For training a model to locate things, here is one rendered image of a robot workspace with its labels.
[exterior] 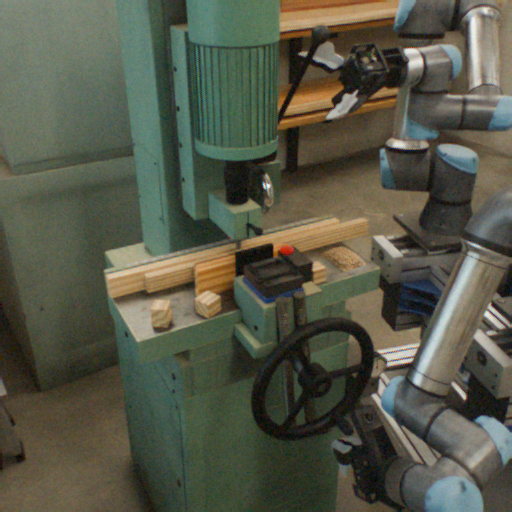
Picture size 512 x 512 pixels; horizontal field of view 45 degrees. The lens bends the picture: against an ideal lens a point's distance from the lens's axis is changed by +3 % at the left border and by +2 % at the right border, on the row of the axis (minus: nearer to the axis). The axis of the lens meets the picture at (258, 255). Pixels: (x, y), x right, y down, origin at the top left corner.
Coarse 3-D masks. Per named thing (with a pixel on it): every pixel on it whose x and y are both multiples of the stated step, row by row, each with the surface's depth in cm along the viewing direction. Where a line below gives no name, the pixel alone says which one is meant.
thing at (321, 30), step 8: (320, 24) 119; (312, 32) 118; (320, 32) 117; (328, 32) 118; (320, 40) 118; (312, 48) 121; (312, 56) 123; (304, 64) 125; (304, 72) 127; (296, 80) 129; (296, 88) 131; (288, 96) 134; (288, 104) 136; (280, 112) 138; (280, 120) 140; (256, 160) 150; (264, 160) 150; (272, 160) 151
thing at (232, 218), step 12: (216, 192) 142; (216, 204) 140; (228, 204) 136; (240, 204) 136; (252, 204) 136; (216, 216) 142; (228, 216) 135; (240, 216) 134; (252, 216) 135; (228, 228) 137; (240, 228) 135
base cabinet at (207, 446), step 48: (144, 384) 165; (240, 384) 140; (336, 384) 157; (144, 432) 180; (192, 432) 139; (240, 432) 147; (336, 432) 165; (144, 480) 199; (192, 480) 146; (240, 480) 154; (288, 480) 164; (336, 480) 175
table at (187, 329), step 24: (168, 288) 138; (192, 288) 138; (336, 288) 141; (360, 288) 145; (120, 312) 130; (144, 312) 129; (192, 312) 129; (216, 312) 129; (240, 312) 130; (144, 336) 122; (168, 336) 124; (192, 336) 127; (216, 336) 130; (240, 336) 129; (144, 360) 124
